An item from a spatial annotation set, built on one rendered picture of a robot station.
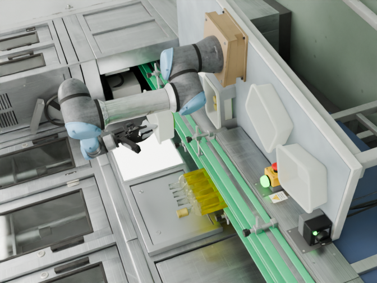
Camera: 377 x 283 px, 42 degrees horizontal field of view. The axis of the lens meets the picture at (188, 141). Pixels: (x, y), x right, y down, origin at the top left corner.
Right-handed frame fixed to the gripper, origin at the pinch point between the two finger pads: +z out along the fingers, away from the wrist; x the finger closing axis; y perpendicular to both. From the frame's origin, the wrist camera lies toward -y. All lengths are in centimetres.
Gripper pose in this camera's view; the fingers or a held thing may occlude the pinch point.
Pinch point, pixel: (155, 127)
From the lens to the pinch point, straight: 228.6
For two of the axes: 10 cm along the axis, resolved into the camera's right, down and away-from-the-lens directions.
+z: 9.2, -3.8, 1.0
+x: 1.9, 6.5, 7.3
